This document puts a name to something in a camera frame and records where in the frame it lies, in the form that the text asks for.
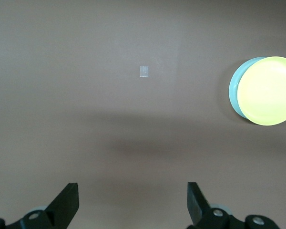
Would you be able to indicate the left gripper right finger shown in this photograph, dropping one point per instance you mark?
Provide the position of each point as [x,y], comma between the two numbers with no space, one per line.
[200,212]

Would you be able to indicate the pale green round plate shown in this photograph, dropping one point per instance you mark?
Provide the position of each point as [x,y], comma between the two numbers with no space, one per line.
[233,93]

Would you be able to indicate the small clear tape piece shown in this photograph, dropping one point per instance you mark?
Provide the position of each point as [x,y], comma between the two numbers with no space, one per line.
[144,71]

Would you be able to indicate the yellow round plate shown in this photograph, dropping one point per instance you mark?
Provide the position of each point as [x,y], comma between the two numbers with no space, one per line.
[269,93]

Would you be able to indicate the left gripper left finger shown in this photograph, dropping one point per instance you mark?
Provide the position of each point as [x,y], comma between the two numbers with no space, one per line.
[62,210]

